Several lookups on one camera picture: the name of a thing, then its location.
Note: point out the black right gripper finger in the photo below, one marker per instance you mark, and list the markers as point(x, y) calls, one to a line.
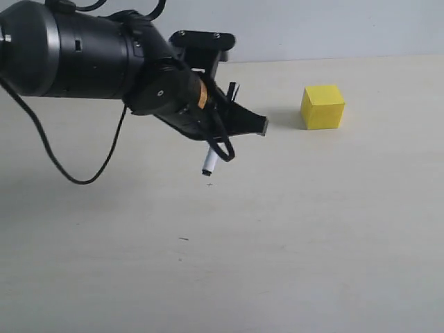
point(240, 121)

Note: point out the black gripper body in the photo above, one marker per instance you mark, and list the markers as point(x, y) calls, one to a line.
point(186, 99)

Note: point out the black and white marker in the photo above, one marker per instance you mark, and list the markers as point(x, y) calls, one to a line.
point(210, 162)

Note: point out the yellow cube block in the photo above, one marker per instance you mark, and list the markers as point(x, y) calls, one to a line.
point(322, 107)

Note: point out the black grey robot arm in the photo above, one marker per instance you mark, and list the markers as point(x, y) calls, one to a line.
point(56, 53)

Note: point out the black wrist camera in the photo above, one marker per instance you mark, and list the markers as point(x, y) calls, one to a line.
point(202, 50)

